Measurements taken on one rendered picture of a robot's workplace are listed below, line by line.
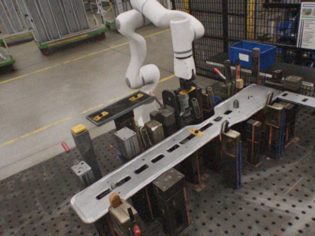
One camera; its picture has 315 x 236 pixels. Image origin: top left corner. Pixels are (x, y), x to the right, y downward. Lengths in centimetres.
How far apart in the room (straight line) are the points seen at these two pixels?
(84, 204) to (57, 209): 51
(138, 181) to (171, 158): 20
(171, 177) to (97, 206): 33
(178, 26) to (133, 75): 62
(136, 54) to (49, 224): 106
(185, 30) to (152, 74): 64
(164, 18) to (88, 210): 90
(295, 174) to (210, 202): 50
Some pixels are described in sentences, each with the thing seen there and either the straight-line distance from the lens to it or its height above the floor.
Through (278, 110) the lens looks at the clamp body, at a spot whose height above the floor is 104.
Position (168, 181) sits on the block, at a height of 103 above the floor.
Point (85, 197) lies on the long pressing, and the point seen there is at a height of 100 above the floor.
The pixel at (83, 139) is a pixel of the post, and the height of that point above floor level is 111.
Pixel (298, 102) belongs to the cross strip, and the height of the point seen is 100.
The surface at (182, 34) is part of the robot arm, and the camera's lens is 123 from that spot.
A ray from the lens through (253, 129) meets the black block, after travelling 157.
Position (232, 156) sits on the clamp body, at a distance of 144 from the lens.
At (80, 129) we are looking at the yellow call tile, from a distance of 142.
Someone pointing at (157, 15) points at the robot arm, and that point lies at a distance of 134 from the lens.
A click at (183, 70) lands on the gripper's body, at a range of 129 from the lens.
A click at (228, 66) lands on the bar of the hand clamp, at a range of 180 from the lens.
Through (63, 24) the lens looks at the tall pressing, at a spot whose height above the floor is 58.
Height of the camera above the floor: 184
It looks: 30 degrees down
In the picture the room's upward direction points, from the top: 10 degrees counter-clockwise
